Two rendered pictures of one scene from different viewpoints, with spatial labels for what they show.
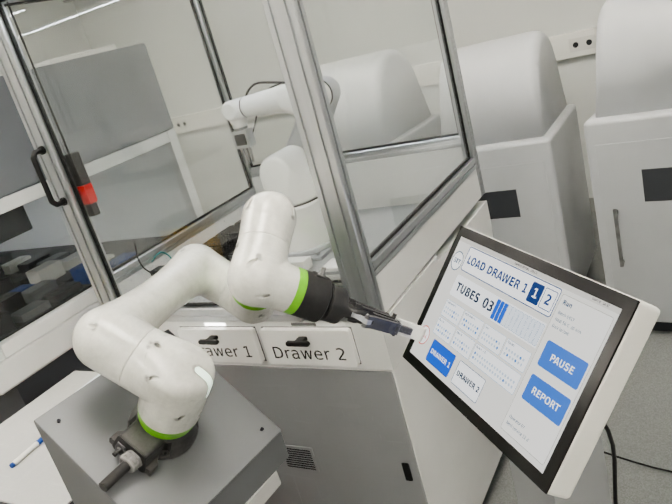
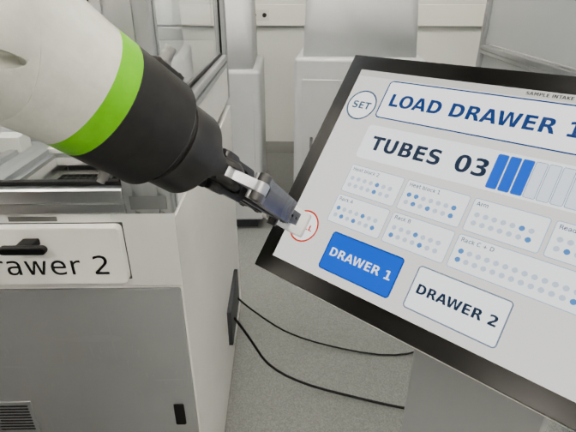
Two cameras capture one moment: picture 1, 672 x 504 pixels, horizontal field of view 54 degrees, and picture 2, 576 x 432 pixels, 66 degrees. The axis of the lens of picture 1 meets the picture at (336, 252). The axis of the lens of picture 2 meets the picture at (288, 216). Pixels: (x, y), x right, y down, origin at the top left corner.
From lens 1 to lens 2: 0.95 m
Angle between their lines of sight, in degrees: 33
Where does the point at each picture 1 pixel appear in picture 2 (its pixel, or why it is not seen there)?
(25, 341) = not seen: outside the picture
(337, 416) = (80, 355)
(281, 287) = (69, 48)
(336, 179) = not seen: outside the picture
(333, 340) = (89, 243)
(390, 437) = (162, 375)
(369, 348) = (149, 255)
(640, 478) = (353, 363)
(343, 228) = not seen: hidden behind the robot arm
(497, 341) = (525, 227)
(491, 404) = (550, 351)
